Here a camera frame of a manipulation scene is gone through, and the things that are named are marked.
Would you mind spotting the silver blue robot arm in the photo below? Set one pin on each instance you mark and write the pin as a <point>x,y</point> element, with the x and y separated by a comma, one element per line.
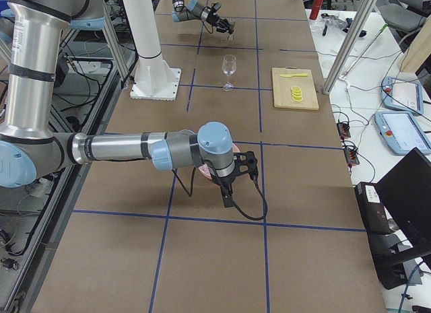
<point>30,150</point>
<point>192,11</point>

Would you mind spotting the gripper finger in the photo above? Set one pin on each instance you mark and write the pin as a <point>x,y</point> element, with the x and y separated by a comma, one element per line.
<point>224,29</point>
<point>225,23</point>

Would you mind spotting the yellow plastic knife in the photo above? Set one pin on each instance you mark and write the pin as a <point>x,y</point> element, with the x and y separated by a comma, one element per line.
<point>291,75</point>

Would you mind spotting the bamboo cutting board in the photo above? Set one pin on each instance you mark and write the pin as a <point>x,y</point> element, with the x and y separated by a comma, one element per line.
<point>282,93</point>

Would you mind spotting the aluminium frame post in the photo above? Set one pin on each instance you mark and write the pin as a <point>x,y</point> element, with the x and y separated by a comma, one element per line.
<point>358,23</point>

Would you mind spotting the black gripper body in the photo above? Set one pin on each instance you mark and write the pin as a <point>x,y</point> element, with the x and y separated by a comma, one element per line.
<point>225,182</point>
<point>211,19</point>

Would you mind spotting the blue teach pendant far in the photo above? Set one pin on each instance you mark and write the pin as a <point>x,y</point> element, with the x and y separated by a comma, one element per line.
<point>403,95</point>

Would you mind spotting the blue teach pendant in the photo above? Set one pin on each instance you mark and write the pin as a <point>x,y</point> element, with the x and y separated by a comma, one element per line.
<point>403,95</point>
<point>401,132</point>

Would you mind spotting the pink plastic bowl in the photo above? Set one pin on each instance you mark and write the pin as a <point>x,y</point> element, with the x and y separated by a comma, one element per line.
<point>222,167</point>

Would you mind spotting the black monitor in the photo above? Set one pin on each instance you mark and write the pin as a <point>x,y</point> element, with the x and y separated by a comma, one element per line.
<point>405,193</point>

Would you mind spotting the clear wine glass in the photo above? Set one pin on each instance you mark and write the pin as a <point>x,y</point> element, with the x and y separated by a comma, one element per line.
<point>229,68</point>

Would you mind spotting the red fire extinguisher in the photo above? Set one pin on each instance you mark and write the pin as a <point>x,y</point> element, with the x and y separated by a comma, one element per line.
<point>316,6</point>

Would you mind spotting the blue teach pendant near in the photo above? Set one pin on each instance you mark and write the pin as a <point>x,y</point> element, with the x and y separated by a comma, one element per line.
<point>401,132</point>

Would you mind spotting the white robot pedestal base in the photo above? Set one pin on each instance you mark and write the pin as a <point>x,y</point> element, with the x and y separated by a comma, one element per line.
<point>154,79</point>

